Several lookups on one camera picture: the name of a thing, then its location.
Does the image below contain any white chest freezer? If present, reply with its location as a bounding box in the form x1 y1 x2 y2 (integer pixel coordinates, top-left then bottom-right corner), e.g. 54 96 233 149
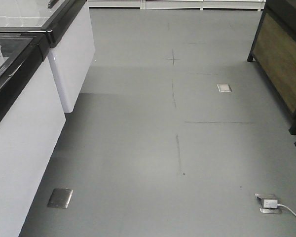
0 0 95 113
0 33 66 237

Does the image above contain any white power cable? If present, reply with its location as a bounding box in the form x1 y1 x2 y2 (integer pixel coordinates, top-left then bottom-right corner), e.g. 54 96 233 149
277 203 296 227

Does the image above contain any white shelf base row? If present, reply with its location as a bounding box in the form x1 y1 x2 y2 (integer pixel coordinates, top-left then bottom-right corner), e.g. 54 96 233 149
88 0 266 11

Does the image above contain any steel floor socket cover far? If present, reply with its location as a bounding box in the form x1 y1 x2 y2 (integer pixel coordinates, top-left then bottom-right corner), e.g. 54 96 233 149
217 83 232 93

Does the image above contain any far white chest freezer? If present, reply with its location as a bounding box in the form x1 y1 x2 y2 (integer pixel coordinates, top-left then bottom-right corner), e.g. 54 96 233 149
0 0 95 113

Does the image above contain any steel floor socket cover left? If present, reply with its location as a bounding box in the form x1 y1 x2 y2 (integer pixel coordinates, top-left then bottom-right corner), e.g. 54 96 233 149
47 188 73 209

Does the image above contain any near white chest freezer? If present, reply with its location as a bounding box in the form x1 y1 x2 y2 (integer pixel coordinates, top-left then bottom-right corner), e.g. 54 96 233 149
0 33 66 237

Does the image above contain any open floor socket with plug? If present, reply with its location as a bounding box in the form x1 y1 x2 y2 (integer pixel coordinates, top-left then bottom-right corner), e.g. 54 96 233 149
255 194 282 214

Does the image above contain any steel floor socket cover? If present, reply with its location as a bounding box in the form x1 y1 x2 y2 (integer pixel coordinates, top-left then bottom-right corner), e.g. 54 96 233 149
47 188 73 209
217 83 232 93

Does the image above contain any dark wooden display stand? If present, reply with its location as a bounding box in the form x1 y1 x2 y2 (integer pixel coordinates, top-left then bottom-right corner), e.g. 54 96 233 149
247 0 296 147

